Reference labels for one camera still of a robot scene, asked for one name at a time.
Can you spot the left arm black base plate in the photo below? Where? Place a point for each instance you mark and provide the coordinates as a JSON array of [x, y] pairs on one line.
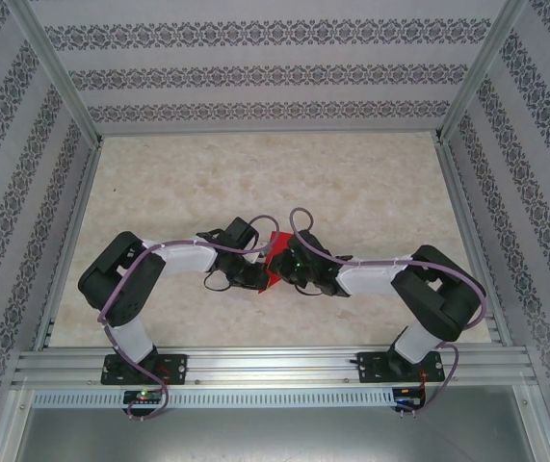
[[173, 368]]

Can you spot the aluminium frame crossbeam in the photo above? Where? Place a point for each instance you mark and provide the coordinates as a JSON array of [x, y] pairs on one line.
[[269, 131]]

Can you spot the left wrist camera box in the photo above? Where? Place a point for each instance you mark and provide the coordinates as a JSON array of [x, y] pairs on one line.
[[260, 254]]

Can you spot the aluminium side rail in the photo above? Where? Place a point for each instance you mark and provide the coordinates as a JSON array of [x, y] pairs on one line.
[[79, 216], [467, 216]]

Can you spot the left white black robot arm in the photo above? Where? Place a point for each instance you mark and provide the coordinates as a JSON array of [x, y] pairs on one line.
[[183, 260]]

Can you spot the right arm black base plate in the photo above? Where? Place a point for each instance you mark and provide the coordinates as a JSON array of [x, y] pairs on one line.
[[375, 368]]

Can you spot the aluminium mounting rail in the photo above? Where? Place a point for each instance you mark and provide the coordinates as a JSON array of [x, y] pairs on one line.
[[274, 361]]

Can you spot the aluminium frame post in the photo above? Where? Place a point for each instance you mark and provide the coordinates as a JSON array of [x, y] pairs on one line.
[[58, 72], [484, 72]]

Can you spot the aluminium lower frame beam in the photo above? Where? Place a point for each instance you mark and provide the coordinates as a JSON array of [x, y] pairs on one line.
[[7, 428], [542, 428]]

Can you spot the grey metal sheet panel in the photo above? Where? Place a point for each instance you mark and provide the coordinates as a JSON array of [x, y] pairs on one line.
[[274, 438]]

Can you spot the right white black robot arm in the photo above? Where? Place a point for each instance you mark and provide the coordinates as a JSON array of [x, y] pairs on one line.
[[371, 276]]

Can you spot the red square paper sheet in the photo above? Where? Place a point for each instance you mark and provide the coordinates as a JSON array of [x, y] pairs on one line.
[[269, 281]]

